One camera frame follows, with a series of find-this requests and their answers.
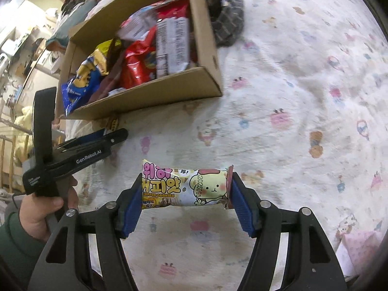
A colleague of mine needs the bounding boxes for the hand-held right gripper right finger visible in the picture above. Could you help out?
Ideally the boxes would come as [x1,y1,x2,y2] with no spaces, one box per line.
[230,172,348,291]

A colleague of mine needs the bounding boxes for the person's left forearm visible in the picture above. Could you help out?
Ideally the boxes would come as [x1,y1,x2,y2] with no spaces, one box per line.
[0,202,46,291]

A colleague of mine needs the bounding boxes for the cardboard box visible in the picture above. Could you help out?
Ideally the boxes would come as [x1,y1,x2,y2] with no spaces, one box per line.
[57,0,224,121]

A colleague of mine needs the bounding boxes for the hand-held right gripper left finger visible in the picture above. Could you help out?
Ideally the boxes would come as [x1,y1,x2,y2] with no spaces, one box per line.
[27,172,144,291]

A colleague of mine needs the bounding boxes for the red packet with white label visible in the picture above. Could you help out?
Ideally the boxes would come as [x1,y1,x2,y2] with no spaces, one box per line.
[156,0,191,78]

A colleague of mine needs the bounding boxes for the clear packet of white snacks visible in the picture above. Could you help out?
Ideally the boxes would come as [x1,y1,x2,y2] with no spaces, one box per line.
[117,0,185,41]

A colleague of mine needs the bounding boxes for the person's left hand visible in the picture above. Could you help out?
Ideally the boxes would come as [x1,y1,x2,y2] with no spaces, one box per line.
[19,176,80,243]

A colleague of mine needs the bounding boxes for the dark striped cloth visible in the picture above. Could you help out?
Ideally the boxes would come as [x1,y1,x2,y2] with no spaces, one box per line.
[202,0,245,48]

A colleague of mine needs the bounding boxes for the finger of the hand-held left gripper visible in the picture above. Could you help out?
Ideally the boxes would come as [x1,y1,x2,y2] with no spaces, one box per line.
[55,129,106,153]
[59,128,129,158]

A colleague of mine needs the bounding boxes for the glossy red snack packet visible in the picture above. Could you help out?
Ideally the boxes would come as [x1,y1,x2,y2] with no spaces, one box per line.
[120,26,158,89]

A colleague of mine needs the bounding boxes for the pale yellow padded jacket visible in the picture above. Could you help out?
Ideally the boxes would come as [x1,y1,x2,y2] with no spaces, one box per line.
[14,105,34,158]

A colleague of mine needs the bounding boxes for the yellow wooden rack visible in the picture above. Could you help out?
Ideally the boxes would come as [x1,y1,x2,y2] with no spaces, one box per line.
[0,133,31,194]

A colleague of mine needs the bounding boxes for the blue yellow snack packet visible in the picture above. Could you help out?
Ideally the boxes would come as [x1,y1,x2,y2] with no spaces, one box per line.
[61,47,110,116]

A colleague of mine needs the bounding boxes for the pale yellow cookie packet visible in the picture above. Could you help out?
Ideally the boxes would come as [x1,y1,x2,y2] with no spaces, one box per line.
[142,158,234,210]

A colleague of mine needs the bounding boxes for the brown cookie packet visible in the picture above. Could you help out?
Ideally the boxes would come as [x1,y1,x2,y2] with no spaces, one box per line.
[88,38,128,104]

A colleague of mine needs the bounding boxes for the pink packet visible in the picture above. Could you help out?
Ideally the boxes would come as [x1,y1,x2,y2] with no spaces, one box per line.
[335,229,379,276]

